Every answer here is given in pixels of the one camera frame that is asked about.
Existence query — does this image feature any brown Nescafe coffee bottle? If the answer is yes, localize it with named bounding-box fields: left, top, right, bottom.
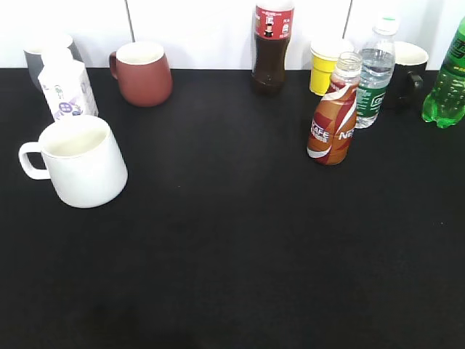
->
left=307, top=52, right=362, bottom=165

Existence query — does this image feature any white ceramic mug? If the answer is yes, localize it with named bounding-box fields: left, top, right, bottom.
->
left=18, top=115, right=128, bottom=209

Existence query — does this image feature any yellow paper cup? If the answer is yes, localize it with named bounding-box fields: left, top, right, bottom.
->
left=310, top=37, right=354, bottom=96

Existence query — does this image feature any green sprite bottle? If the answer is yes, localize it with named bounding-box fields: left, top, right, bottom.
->
left=421, top=18, right=464, bottom=129

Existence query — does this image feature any dark red ceramic mug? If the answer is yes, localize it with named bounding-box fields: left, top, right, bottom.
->
left=109, top=41, right=173, bottom=108

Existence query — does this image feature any cola bottle red label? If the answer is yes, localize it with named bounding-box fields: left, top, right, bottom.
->
left=251, top=1, right=294, bottom=95

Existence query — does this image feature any white blueberry milk carton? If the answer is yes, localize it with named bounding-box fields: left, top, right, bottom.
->
left=38, top=47, right=99, bottom=121

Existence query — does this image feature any clear water bottle green label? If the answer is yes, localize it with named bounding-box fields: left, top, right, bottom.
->
left=355, top=14, right=400, bottom=129

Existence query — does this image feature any black ceramic mug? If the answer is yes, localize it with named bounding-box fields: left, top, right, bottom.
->
left=382, top=41, right=429, bottom=110

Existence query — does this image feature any grey mug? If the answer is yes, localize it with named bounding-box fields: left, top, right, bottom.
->
left=23, top=33, right=83, bottom=92

